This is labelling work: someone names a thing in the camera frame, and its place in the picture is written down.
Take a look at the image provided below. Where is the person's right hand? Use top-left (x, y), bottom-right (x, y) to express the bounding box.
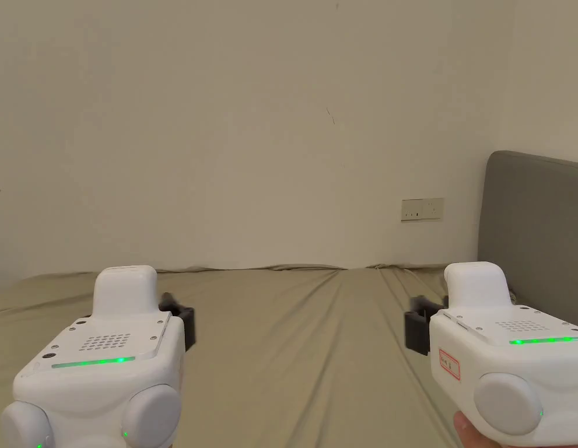
top-left (453, 410), bottom-right (504, 448)

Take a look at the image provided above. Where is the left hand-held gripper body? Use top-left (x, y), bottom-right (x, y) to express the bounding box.
top-left (0, 265), bottom-right (197, 448)

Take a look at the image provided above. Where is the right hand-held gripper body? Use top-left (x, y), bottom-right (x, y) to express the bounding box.
top-left (404, 261), bottom-right (578, 442)

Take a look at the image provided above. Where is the white wall socket plate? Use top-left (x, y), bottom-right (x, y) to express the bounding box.
top-left (400, 198), bottom-right (445, 222)

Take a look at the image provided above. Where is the bed with beige sheet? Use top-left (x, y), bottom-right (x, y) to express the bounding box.
top-left (0, 263), bottom-right (578, 448)

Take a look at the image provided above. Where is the grey padded headboard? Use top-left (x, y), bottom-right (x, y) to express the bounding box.
top-left (476, 150), bottom-right (578, 323)

